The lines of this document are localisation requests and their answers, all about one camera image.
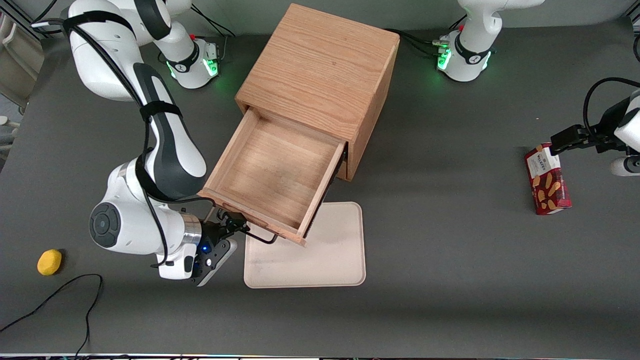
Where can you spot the yellow lemon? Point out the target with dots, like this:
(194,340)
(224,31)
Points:
(49,262)

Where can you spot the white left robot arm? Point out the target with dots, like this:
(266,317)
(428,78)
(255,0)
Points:
(480,25)

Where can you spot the aluminium frame profile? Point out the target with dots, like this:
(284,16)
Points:
(25,20)

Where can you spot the wooden drawer cabinet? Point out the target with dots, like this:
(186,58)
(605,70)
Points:
(325,65)

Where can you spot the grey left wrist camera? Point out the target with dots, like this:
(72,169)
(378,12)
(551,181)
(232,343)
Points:
(625,166)

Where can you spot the beige plastic crate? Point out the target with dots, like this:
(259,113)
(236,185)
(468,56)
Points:
(20,65)

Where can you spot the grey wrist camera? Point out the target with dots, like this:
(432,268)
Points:
(625,166)
(222,256)

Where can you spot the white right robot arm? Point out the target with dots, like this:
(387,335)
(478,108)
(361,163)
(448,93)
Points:
(100,65)

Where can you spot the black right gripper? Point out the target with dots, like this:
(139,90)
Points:
(212,231)

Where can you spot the red tartan shortbread box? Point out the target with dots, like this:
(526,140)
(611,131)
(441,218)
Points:
(547,185)

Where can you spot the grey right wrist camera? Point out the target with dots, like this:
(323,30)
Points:
(222,256)

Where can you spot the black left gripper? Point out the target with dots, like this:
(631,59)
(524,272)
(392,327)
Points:
(591,139)

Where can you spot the beige plastic tray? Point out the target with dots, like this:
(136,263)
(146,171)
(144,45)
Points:
(330,250)

